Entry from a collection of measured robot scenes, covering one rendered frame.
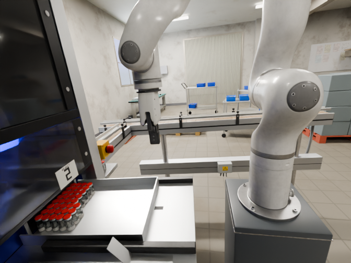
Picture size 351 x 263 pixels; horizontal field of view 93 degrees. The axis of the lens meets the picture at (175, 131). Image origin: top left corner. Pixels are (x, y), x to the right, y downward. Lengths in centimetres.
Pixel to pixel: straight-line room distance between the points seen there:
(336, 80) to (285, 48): 314
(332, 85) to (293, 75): 321
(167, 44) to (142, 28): 811
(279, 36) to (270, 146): 28
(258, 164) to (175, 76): 791
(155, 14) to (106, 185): 63
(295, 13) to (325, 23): 903
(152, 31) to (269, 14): 28
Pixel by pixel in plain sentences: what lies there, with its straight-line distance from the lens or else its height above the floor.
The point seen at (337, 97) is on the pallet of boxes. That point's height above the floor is 79.
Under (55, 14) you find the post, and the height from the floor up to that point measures 151.
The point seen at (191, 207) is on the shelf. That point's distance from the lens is 60.
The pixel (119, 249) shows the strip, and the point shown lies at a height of 91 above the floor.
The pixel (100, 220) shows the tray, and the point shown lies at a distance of 63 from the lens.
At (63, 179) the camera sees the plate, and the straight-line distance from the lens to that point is 64.
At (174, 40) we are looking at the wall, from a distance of 849.
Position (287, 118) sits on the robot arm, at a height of 117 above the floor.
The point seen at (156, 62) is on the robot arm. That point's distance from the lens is 50.
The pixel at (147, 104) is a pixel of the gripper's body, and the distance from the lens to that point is 48.
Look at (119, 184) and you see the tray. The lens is 76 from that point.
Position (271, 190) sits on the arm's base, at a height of 94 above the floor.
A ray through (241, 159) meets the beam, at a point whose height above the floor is 55.
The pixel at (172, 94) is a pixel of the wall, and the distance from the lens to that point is 842.
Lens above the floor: 128
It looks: 18 degrees down
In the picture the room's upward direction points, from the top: 5 degrees counter-clockwise
